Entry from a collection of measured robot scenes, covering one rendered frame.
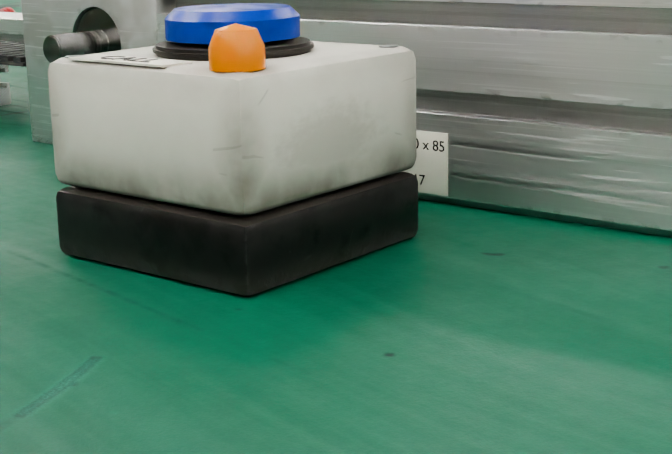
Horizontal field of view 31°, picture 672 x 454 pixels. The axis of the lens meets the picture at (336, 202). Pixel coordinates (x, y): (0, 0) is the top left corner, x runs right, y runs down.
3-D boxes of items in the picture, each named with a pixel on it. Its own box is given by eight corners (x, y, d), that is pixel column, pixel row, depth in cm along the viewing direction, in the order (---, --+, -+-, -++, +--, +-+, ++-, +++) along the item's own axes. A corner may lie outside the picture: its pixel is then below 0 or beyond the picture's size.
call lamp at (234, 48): (197, 70, 32) (195, 24, 32) (236, 64, 33) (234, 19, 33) (238, 73, 31) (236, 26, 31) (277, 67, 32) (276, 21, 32)
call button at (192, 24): (139, 75, 36) (135, 7, 36) (232, 61, 39) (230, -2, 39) (237, 84, 34) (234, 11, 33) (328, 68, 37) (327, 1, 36)
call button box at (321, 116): (56, 255, 37) (40, 48, 36) (269, 195, 45) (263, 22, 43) (248, 301, 32) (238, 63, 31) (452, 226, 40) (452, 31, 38)
